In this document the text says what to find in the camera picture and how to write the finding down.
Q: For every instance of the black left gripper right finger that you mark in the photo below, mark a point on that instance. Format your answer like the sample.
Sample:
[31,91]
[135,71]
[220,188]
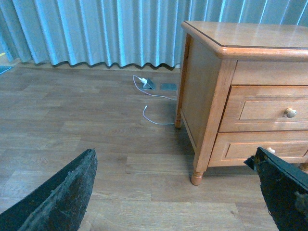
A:
[284,188]

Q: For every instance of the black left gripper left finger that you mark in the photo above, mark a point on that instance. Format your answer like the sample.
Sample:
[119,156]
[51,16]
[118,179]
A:
[60,203]

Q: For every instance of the wooden drawer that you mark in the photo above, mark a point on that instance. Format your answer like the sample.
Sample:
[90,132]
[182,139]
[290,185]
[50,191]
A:
[265,108]
[232,149]

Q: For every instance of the white floor charger plug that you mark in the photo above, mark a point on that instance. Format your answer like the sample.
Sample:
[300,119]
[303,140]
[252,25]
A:
[143,80]

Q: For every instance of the light wooden nightstand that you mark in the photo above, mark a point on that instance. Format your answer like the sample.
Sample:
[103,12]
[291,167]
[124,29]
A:
[218,56]

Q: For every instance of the open metal floor socket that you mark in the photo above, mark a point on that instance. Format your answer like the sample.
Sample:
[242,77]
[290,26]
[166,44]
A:
[149,86]

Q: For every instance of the closed metal floor socket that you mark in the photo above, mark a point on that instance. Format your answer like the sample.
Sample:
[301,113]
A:
[168,87]

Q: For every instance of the light blue curtain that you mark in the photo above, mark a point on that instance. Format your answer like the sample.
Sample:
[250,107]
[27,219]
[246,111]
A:
[123,31]

